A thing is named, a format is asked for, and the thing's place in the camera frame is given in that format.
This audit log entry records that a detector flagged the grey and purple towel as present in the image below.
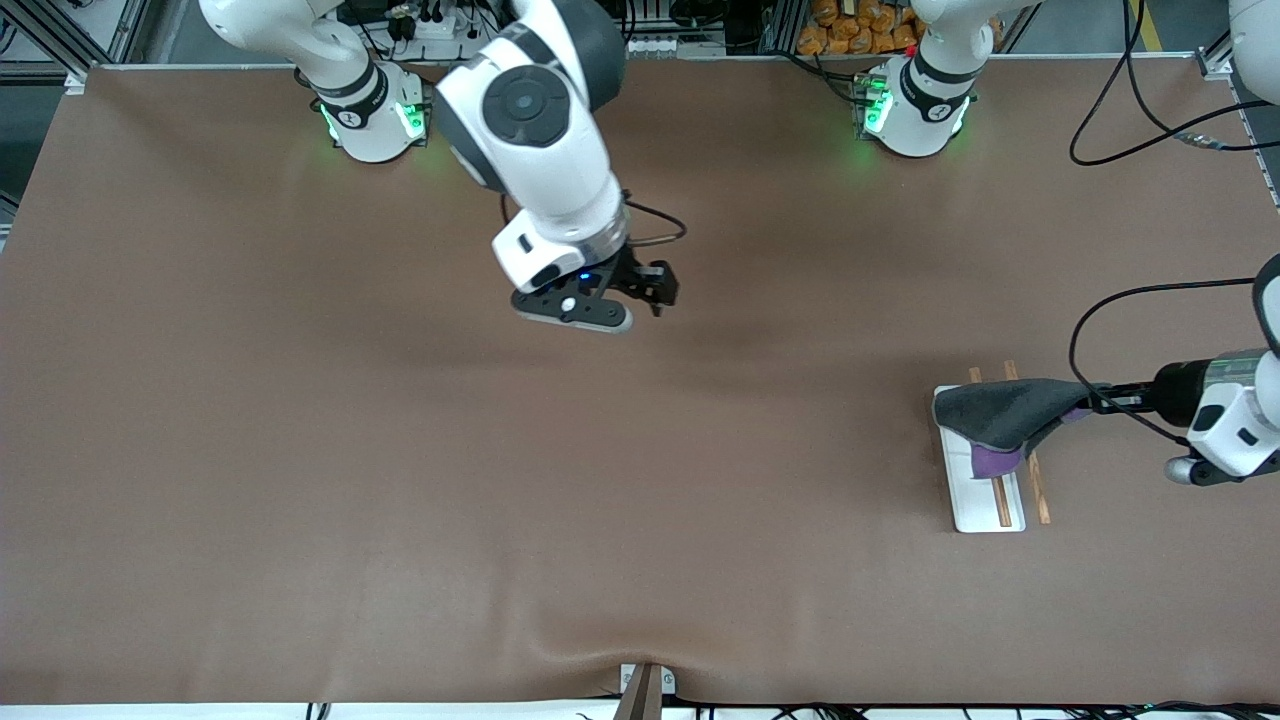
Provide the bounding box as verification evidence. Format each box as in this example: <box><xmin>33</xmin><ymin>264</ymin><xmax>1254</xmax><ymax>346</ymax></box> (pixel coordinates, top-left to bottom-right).
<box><xmin>932</xmin><ymin>377</ymin><xmax>1101</xmax><ymax>480</ymax></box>

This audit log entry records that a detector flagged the white rack with wooden bars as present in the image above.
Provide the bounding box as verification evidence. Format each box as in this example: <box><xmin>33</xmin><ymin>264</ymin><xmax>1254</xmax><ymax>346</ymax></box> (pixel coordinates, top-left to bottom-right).
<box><xmin>933</xmin><ymin>360</ymin><xmax>1053</xmax><ymax>534</ymax></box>

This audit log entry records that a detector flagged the white power strip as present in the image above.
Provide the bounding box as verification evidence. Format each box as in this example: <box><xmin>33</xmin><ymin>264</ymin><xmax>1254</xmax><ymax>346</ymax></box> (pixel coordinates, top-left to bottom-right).
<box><xmin>395</xmin><ymin>8</ymin><xmax>473</xmax><ymax>43</ymax></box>

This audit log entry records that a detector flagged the brown table mat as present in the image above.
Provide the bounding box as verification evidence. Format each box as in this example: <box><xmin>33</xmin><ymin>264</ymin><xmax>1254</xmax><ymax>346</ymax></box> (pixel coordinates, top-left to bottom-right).
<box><xmin>0</xmin><ymin>58</ymin><xmax>1280</xmax><ymax>706</ymax></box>

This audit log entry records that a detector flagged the orange snack bag pile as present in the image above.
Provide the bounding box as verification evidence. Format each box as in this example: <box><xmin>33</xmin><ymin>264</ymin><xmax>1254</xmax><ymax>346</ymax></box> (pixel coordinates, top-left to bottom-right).
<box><xmin>797</xmin><ymin>0</ymin><xmax>1001</xmax><ymax>57</ymax></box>

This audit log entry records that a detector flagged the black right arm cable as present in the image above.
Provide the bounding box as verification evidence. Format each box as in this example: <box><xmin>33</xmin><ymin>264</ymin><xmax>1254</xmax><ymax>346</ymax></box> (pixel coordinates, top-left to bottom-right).
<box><xmin>622</xmin><ymin>198</ymin><xmax>689</xmax><ymax>249</ymax></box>

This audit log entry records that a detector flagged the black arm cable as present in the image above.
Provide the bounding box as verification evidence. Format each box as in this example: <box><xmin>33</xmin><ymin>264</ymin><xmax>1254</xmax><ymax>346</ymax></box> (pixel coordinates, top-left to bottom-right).
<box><xmin>1066</xmin><ymin>0</ymin><xmax>1280</xmax><ymax>448</ymax></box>
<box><xmin>622</xmin><ymin>198</ymin><xmax>689</xmax><ymax>249</ymax></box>

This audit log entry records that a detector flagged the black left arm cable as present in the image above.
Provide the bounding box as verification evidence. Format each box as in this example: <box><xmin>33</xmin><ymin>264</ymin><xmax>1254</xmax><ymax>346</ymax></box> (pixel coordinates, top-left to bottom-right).
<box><xmin>1066</xmin><ymin>0</ymin><xmax>1280</xmax><ymax>448</ymax></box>

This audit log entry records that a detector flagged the aluminium frame beam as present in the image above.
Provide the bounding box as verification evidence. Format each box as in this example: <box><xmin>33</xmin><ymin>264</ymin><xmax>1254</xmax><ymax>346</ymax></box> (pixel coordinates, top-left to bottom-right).
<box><xmin>0</xmin><ymin>0</ymin><xmax>151</xmax><ymax>83</ymax></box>
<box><xmin>1195</xmin><ymin>25</ymin><xmax>1246</xmax><ymax>81</ymax></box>

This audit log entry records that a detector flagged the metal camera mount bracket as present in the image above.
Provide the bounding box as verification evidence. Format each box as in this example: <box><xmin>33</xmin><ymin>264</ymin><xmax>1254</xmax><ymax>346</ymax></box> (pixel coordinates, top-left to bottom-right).
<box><xmin>618</xmin><ymin>662</ymin><xmax>678</xmax><ymax>720</ymax></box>

